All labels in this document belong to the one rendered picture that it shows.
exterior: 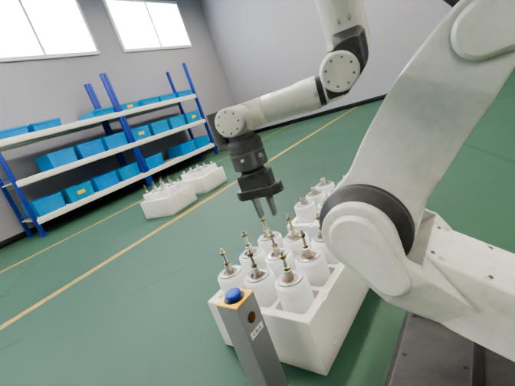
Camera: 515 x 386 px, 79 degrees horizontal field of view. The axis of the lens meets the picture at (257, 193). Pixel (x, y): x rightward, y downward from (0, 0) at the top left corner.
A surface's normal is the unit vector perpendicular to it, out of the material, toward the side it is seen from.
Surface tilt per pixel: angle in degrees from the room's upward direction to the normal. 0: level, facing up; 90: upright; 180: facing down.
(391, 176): 90
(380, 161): 90
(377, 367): 0
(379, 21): 90
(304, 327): 90
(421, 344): 0
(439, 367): 0
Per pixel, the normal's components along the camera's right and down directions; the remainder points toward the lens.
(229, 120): -0.21, 0.33
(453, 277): -0.55, 0.40
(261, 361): 0.76, -0.08
